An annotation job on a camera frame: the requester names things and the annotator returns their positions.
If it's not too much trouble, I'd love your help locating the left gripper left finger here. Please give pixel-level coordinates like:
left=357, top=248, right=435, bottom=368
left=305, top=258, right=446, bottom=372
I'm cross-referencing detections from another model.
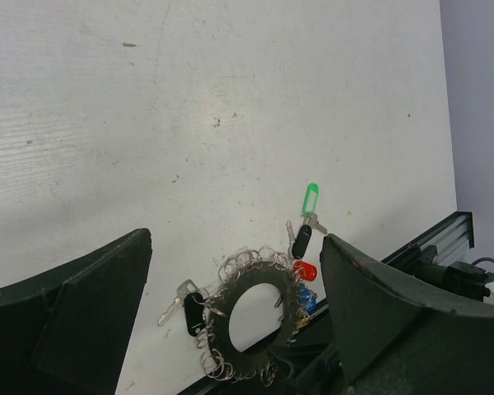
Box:
left=0, top=229, right=152, bottom=394

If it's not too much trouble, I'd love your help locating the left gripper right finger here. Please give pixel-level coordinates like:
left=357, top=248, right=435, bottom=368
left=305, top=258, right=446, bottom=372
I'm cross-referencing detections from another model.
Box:
left=320, top=235, right=494, bottom=394

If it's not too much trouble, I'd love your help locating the red tagged key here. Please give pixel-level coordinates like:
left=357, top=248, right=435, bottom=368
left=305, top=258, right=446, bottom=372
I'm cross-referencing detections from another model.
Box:
left=292, top=260, right=318, bottom=282

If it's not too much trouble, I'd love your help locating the black tagged key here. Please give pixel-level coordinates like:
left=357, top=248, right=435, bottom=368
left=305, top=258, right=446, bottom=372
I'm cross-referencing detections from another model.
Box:
left=286, top=221, right=312, bottom=259
left=157, top=279, right=205, bottom=337

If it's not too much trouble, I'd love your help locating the green tagged key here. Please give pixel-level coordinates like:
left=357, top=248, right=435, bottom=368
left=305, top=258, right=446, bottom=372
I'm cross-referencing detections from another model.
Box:
left=301, top=183, right=328, bottom=235

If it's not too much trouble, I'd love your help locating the metal disc with keyrings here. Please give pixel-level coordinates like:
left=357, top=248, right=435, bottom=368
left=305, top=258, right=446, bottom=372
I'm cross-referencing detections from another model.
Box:
left=197, top=247, right=310, bottom=387

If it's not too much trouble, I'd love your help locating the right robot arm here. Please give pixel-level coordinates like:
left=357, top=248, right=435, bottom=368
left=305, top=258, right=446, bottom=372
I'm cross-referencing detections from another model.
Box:
left=412, top=245, right=494, bottom=305

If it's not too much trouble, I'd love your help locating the yellow tagged key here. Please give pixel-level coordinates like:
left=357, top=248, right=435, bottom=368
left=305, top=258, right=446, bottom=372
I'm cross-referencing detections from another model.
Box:
left=293, top=314, right=310, bottom=334

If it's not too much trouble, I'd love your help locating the blue tagged key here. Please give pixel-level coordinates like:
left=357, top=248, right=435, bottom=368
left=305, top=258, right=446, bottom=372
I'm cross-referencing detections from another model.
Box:
left=298, top=284, right=317, bottom=314

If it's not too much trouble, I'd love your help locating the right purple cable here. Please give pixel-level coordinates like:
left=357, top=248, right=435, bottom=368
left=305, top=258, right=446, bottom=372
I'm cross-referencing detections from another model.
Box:
left=473, top=257, right=494, bottom=277

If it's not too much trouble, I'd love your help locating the aluminium rail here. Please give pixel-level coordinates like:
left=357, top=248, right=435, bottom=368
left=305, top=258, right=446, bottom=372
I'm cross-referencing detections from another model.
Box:
left=382, top=211, right=474, bottom=272

